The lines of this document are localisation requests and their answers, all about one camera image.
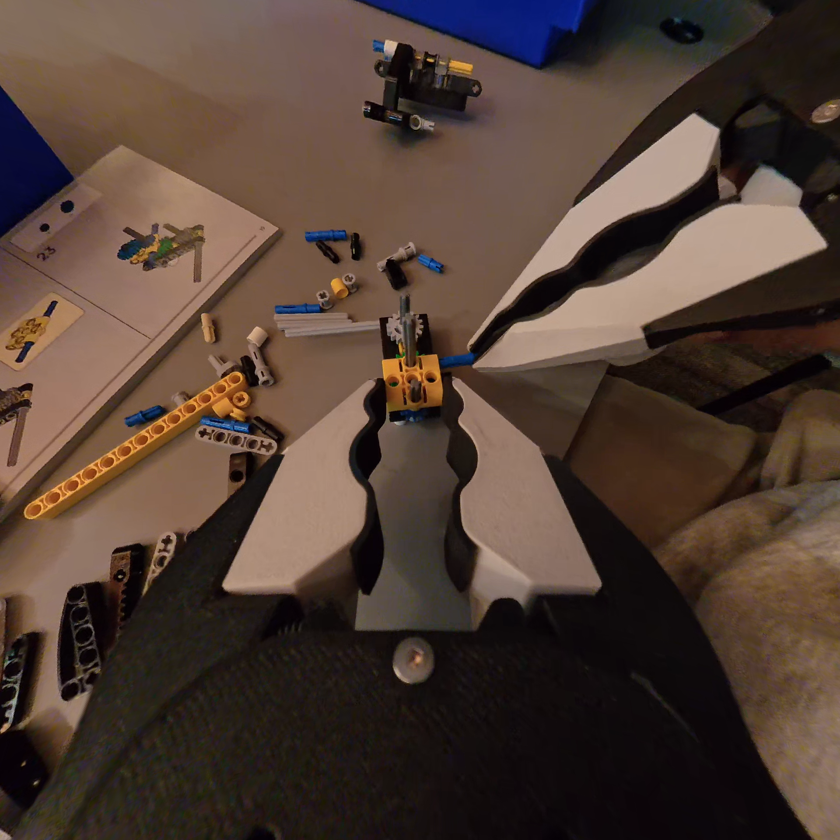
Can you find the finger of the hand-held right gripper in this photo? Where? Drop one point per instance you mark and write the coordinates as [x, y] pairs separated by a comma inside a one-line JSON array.
[[623, 177], [689, 282]]

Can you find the yellow lego connector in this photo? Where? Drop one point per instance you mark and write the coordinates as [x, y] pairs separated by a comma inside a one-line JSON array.
[[241, 405]]

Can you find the grey hoodie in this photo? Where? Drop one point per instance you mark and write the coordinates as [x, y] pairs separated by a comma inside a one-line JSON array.
[[774, 590]]

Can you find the black bent lego beam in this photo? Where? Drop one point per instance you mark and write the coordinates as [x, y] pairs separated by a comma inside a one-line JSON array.
[[23, 768]]

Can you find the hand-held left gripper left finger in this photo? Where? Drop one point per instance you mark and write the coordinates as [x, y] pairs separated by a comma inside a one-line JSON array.
[[302, 518]]

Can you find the lego gear assembly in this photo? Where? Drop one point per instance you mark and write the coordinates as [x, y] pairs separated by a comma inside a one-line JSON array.
[[410, 384]]

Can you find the long grey lego connector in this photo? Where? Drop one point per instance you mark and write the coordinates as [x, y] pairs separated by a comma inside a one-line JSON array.
[[396, 256]]

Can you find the blue lego axle pin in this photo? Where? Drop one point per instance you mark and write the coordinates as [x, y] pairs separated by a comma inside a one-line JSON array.
[[298, 308], [456, 359]]

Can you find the short thin grey lego beam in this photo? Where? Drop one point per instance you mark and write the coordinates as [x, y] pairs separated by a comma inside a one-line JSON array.
[[160, 561]]

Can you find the black toothed lego beam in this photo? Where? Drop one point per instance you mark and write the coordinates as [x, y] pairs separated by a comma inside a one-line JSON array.
[[128, 587]]

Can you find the black lego connector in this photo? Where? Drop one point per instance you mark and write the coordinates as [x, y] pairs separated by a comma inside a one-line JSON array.
[[396, 274]]

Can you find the lego instruction booklet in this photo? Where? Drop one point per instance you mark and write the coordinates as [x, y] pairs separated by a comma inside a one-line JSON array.
[[98, 295]]

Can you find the thin grey lego liftarm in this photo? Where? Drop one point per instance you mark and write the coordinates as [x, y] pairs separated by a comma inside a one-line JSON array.
[[236, 441]]

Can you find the blue plastic bin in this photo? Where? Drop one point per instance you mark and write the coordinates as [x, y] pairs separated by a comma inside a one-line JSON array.
[[26, 177], [492, 26]]

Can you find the grey lego pin connector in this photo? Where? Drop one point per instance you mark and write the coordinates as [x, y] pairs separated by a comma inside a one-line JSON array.
[[222, 365], [262, 364]]

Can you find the white lego connector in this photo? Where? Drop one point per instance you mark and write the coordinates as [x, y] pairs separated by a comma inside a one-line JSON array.
[[257, 336]]

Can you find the black lego assembly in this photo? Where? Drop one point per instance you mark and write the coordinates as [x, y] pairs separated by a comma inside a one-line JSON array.
[[426, 79]]

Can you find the yellow lego bush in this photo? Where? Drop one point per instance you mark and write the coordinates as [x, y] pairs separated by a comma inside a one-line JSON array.
[[338, 287]]

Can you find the long grey lego axle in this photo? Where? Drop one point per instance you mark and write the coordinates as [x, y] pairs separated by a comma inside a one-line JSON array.
[[334, 330]]

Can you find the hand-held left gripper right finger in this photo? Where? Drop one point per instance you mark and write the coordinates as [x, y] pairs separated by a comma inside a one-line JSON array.
[[525, 518]]

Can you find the long yellow lego beam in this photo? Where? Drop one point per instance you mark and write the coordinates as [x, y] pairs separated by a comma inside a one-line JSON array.
[[138, 443]]

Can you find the tan lego pin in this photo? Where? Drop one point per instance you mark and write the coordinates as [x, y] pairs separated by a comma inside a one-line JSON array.
[[208, 328]]

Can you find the long blue lego pin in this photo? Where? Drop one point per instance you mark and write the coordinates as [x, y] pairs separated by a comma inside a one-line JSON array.
[[325, 234]]

